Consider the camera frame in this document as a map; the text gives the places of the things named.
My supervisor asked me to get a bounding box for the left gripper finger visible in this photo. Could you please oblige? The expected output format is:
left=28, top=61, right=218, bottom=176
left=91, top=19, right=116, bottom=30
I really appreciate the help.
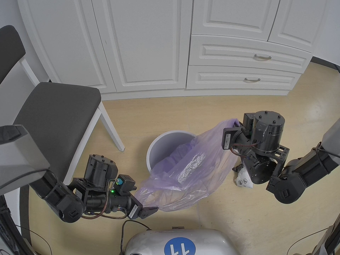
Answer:
left=140, top=207, right=159, bottom=219

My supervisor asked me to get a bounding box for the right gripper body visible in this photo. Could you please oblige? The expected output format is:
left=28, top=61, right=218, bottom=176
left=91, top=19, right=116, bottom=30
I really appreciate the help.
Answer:
left=239, top=113, right=277, bottom=185

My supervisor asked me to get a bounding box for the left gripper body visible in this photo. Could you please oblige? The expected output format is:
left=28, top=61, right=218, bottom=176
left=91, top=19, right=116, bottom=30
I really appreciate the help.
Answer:
left=86, top=194, right=144, bottom=220

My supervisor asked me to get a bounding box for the purple plastic bag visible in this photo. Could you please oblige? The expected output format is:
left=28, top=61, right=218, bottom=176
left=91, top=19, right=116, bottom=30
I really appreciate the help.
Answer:
left=134, top=118, right=243, bottom=212

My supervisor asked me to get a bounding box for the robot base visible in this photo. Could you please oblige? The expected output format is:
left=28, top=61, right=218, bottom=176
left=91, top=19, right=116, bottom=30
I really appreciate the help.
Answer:
left=125, top=226, right=235, bottom=255

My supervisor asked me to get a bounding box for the white trash bin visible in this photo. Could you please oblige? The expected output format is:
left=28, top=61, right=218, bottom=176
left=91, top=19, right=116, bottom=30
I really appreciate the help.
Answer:
left=146, top=130, right=198, bottom=175

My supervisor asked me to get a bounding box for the clear printed wrapper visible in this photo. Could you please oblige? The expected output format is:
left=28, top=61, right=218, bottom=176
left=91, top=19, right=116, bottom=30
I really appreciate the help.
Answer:
left=232, top=164, right=253, bottom=189

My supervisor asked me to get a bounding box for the grey seat white chair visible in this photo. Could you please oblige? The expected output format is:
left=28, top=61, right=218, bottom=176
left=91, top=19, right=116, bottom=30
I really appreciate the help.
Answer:
left=0, top=25, right=125, bottom=188

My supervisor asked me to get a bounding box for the white wardrobe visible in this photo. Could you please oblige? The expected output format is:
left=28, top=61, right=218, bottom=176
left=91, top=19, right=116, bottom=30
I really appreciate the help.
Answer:
left=15, top=0, right=331, bottom=101

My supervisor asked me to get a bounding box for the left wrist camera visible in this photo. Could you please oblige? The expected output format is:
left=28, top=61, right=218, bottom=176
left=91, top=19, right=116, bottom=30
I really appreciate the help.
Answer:
left=112, top=174, right=138, bottom=196

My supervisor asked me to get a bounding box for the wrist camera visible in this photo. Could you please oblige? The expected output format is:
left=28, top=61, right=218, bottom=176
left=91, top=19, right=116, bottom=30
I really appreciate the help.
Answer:
left=112, top=174, right=138, bottom=196
left=223, top=127, right=253, bottom=156

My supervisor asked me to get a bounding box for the black cable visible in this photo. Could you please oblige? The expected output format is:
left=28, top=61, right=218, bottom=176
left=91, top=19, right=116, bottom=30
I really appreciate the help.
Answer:
left=120, top=220, right=152, bottom=255
left=15, top=223, right=53, bottom=255
left=287, top=229, right=329, bottom=255

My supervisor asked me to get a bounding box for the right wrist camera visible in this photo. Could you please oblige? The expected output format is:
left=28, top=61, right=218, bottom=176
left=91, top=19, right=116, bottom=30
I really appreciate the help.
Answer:
left=223, top=127, right=253, bottom=156

